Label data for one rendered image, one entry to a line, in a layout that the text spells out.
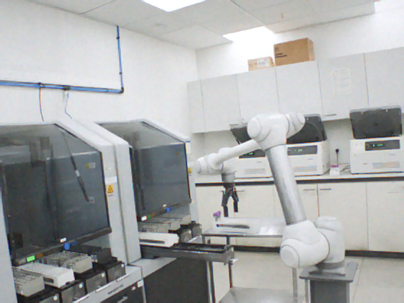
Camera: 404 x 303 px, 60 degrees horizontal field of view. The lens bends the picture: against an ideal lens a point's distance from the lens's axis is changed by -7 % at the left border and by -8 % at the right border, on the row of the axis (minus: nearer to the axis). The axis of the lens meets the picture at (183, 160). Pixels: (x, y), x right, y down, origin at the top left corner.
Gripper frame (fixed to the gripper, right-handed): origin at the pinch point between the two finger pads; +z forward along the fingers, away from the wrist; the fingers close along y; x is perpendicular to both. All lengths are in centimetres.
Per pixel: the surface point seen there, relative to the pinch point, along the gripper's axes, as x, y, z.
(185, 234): 31.3, -8.0, 13.7
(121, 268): 27, -74, 15
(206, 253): -6.1, -42.5, 13.0
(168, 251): 18.8, -44.0, 13.7
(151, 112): 160, 127, -85
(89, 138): 45, -70, -55
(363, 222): -53, 197, 54
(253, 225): -17.4, -5.0, 6.3
